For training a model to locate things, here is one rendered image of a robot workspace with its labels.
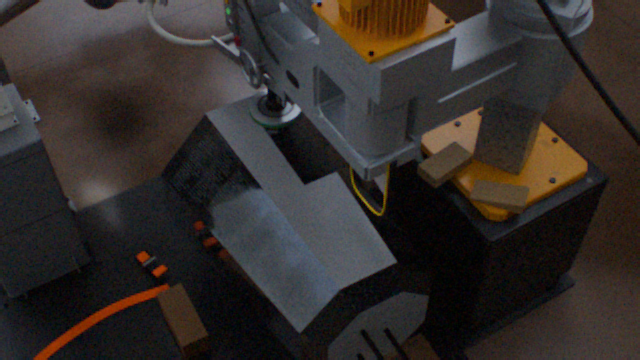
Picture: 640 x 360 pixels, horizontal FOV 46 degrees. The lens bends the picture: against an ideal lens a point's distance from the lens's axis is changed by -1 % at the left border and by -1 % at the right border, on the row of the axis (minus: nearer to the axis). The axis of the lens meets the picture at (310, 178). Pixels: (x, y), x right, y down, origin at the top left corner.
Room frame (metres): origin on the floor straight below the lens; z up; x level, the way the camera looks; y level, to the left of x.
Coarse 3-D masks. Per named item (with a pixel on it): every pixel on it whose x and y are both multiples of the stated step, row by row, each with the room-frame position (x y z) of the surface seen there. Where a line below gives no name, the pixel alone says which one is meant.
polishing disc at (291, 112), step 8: (256, 96) 2.31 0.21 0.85; (264, 96) 2.31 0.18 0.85; (256, 104) 2.27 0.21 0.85; (264, 104) 2.27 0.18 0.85; (288, 104) 2.26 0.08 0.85; (296, 104) 2.26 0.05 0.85; (256, 112) 2.22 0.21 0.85; (264, 112) 2.22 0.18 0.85; (272, 112) 2.22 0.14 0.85; (280, 112) 2.22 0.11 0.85; (288, 112) 2.22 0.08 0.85; (296, 112) 2.21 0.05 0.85; (256, 120) 2.19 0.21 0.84; (264, 120) 2.17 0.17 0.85; (272, 120) 2.17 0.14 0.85; (280, 120) 2.17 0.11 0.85; (288, 120) 2.17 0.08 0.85
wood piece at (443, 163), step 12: (456, 144) 2.04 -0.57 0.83; (432, 156) 1.98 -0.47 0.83; (444, 156) 1.97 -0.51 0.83; (456, 156) 1.97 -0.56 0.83; (468, 156) 1.97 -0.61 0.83; (420, 168) 1.92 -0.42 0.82; (432, 168) 1.92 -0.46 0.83; (444, 168) 1.91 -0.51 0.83; (456, 168) 1.92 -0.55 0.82; (432, 180) 1.87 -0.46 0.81; (444, 180) 1.89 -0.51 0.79
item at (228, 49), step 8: (216, 40) 2.56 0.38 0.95; (232, 40) 2.62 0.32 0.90; (216, 48) 2.57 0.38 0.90; (224, 48) 2.50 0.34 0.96; (232, 48) 2.54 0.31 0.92; (232, 56) 2.43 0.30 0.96; (264, 80) 2.18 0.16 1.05; (272, 80) 2.15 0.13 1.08; (272, 88) 2.15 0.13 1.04; (280, 96) 2.05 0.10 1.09; (288, 96) 2.05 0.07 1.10
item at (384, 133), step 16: (352, 112) 1.64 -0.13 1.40; (384, 112) 1.61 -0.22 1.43; (400, 112) 1.62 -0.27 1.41; (352, 128) 1.64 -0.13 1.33; (368, 128) 1.61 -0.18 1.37; (384, 128) 1.60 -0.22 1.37; (400, 128) 1.63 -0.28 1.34; (352, 144) 1.64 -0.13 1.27; (368, 144) 1.60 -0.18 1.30; (384, 144) 1.60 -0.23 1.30; (400, 144) 1.64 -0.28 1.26
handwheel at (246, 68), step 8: (240, 56) 2.12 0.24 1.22; (248, 56) 2.07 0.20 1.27; (240, 64) 2.13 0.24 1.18; (248, 64) 2.08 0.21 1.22; (256, 64) 2.04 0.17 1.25; (264, 64) 2.10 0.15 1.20; (248, 72) 2.06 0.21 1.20; (256, 72) 2.02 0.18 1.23; (248, 80) 2.09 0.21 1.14; (256, 88) 2.03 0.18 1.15
